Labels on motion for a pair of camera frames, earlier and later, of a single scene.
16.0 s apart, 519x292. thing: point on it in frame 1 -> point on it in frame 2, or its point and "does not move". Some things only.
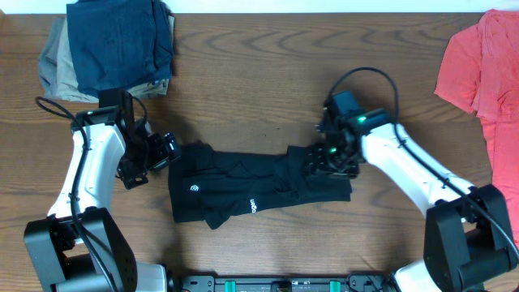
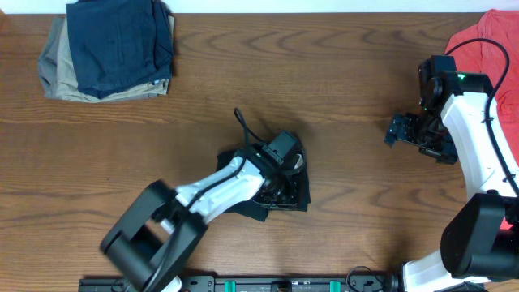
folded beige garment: [66, 77] does not move
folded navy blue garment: [120, 45] does not move
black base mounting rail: [287, 283] does not move
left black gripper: [163, 150] -> [285, 199]
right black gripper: [318, 161] -> [404, 130]
